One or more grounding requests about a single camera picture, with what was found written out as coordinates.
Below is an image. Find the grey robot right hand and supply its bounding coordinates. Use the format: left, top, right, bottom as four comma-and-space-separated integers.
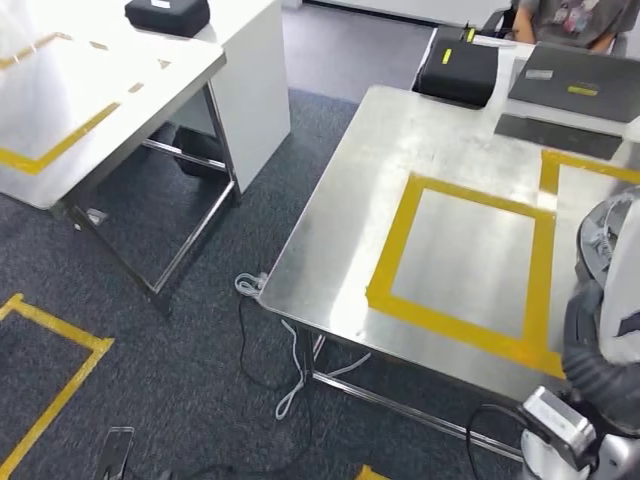
616, 309, 640, 340

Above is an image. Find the white plastic body panel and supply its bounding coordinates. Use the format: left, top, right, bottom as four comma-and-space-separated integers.
597, 197, 640, 367

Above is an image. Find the steel workbench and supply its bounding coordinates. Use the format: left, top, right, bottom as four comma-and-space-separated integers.
257, 84, 640, 465

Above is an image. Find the grey wheel hubcap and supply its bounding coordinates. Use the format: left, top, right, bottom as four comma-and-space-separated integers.
574, 187, 640, 287

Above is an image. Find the dark grey flat pad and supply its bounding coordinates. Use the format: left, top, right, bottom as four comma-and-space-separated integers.
494, 113, 624, 162

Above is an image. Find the black laptop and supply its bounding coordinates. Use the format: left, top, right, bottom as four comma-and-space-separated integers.
507, 44, 640, 125

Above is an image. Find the person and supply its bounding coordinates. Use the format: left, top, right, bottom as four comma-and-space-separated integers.
510, 0, 640, 56

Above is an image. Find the black case yellow sticker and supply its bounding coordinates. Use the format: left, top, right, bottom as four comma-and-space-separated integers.
414, 37, 500, 109

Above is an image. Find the yellow floor tape square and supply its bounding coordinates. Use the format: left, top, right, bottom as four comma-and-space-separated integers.
353, 464, 392, 480

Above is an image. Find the white cabinet desk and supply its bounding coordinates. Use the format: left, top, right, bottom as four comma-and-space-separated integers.
119, 0, 292, 195

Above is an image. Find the black bag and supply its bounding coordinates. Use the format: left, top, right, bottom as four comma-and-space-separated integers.
171, 125, 227, 180

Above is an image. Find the plain black case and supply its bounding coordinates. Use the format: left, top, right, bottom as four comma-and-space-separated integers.
124, 0, 211, 40

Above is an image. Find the metal floor socket plate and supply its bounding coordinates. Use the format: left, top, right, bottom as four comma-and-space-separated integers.
73, 207, 109, 231

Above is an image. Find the steel table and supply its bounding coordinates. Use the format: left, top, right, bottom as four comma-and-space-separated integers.
0, 26, 237, 318

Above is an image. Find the long yellow tape strip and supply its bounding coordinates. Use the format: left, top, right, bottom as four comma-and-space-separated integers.
0, 31, 75, 72
0, 101, 122, 178

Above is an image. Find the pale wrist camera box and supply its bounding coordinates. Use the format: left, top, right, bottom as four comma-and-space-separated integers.
519, 386, 599, 473

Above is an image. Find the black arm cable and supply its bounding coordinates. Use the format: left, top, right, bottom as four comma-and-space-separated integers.
465, 402, 531, 480

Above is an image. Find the white coiled cable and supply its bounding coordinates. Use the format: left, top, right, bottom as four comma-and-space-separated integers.
233, 271, 269, 301

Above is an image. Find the black floor cable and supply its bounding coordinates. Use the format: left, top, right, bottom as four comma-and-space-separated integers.
125, 294, 313, 480

